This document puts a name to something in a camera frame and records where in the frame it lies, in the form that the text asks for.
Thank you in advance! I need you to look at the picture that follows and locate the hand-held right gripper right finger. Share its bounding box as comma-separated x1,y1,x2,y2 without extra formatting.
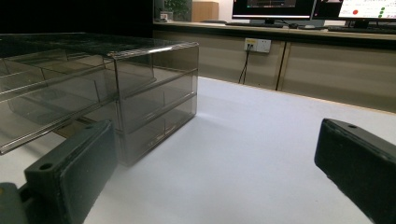
314,118,396,224

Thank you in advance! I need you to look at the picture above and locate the green potted plant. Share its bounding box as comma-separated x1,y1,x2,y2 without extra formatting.
163,0,193,22

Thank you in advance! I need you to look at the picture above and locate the long wooden desk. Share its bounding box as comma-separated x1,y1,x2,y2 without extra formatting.
152,20,396,114

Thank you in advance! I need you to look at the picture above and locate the transparent grey drawer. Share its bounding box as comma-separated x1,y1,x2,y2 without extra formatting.
0,63,120,156

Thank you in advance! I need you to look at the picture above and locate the transparent grey drawer cabinet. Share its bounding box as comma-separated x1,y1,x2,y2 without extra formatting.
0,32,200,167

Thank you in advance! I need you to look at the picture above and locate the black power cable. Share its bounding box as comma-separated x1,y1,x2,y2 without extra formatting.
237,45,252,85

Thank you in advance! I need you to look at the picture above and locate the black computer monitor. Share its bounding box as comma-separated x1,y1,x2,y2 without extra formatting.
231,0,318,26

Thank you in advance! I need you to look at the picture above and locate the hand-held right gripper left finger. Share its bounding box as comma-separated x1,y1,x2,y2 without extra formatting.
23,119,119,224

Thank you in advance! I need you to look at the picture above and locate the computer monitor with white screen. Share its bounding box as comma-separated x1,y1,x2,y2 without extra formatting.
312,0,396,29

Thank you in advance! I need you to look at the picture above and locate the black keyboard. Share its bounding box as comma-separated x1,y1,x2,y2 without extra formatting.
327,25,396,35
225,21,285,29

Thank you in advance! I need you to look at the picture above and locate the white wall socket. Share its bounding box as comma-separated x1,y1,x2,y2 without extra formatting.
244,37,272,54

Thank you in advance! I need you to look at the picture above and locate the wooden cabinet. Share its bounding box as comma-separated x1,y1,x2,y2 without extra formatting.
191,1,219,23

